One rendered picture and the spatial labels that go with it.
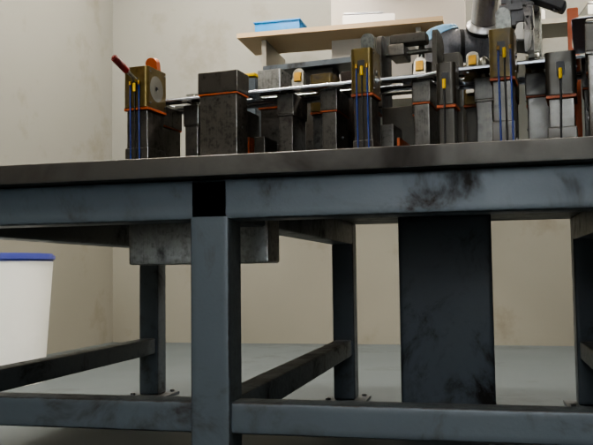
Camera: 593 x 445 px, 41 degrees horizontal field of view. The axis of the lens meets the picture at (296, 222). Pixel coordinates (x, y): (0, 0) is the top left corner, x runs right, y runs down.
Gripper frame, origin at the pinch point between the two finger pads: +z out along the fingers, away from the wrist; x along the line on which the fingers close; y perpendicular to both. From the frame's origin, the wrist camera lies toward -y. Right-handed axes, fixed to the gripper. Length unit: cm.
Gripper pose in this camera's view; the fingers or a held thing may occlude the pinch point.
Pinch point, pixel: (531, 58)
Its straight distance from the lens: 216.6
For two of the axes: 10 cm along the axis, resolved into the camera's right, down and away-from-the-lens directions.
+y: -9.4, 0.3, 3.5
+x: -3.5, -0.6, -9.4
